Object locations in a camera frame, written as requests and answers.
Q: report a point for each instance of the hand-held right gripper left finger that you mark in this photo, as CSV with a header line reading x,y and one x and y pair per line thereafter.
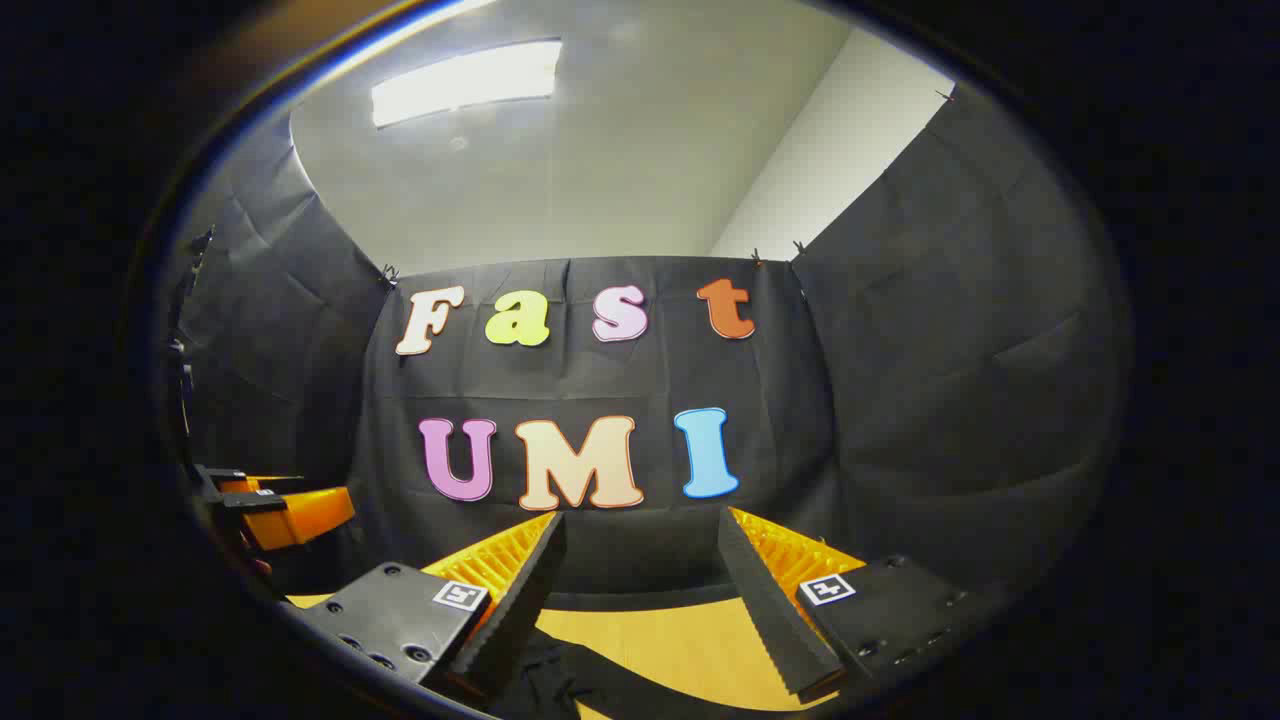
x,y
520,610

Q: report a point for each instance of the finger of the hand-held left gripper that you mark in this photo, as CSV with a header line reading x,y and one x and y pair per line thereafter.
x,y
300,518
222,480

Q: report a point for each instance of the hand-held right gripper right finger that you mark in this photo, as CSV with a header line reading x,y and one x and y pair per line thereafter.
x,y
770,620

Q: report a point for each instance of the black buttoned shirt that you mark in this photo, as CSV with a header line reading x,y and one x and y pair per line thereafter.
x,y
560,680

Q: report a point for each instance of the black backdrop cloth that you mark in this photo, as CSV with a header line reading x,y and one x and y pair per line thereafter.
x,y
900,400

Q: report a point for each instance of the ceiling light panel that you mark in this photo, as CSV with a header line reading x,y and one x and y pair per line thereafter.
x,y
465,82

